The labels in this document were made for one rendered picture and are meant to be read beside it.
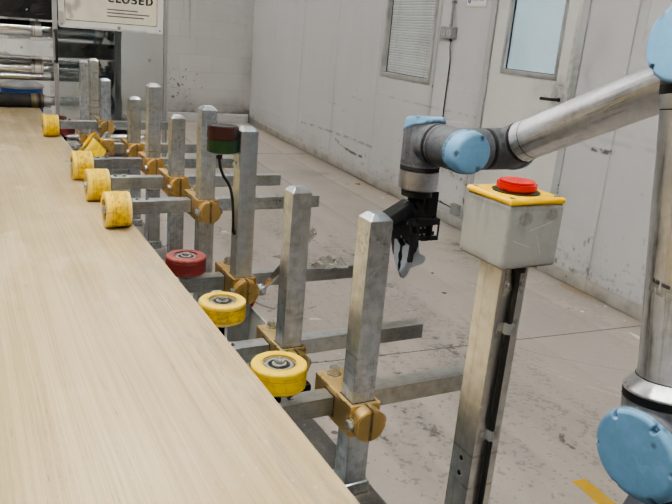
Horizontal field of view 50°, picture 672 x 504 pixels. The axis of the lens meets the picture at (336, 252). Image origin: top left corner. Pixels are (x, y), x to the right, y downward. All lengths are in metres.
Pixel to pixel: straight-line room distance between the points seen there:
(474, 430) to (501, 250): 0.21
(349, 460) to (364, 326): 0.21
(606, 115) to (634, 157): 2.81
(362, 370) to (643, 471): 0.45
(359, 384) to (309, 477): 0.26
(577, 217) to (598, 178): 0.28
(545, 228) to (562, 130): 0.75
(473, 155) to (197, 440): 0.89
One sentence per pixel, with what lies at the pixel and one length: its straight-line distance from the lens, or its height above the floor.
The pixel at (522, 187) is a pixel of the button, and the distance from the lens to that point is 0.72.
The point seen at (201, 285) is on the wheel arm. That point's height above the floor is 0.85.
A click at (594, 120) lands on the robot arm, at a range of 1.42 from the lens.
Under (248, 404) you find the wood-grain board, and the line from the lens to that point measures 0.93.
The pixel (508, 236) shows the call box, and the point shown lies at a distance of 0.70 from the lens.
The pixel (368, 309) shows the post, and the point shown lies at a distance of 0.98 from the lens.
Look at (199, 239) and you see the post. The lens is 1.67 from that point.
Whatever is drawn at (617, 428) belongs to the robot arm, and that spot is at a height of 0.82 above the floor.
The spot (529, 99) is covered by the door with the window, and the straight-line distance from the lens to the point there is 4.90.
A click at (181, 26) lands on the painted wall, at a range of 10.22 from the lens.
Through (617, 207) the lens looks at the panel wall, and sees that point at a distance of 4.29.
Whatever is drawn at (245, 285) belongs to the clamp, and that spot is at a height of 0.86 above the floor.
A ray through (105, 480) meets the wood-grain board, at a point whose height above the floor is 0.90.
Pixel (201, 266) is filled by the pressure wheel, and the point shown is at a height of 0.89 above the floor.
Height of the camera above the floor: 1.36
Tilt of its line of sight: 17 degrees down
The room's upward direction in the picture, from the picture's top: 5 degrees clockwise
